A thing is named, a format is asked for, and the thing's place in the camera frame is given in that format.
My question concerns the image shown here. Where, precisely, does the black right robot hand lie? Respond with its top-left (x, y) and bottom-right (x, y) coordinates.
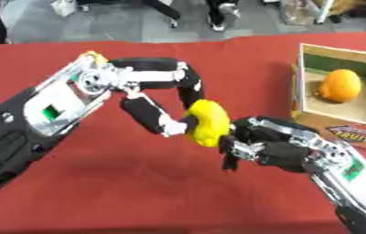
top-left (218, 115), bottom-right (324, 174)

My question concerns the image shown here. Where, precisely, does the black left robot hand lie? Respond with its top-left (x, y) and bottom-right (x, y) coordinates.
top-left (102, 57), bottom-right (206, 138)

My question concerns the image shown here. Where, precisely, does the yellow toy fruit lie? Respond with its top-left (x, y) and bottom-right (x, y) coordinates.
top-left (183, 99), bottom-right (233, 148)

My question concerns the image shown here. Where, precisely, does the tan cardboard box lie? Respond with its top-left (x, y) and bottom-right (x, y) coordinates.
top-left (288, 42), bottom-right (366, 154)

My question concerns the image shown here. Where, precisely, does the black chair leg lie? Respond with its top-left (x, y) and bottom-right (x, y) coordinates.
top-left (141, 0), bottom-right (183, 29)

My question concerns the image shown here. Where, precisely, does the orange toy fruit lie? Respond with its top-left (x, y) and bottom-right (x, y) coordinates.
top-left (316, 69), bottom-right (364, 103)

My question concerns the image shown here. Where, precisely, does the person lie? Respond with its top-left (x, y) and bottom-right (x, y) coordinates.
top-left (205, 0), bottom-right (242, 32)

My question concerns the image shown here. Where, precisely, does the white bag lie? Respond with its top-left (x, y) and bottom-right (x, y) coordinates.
top-left (49, 0), bottom-right (80, 17)

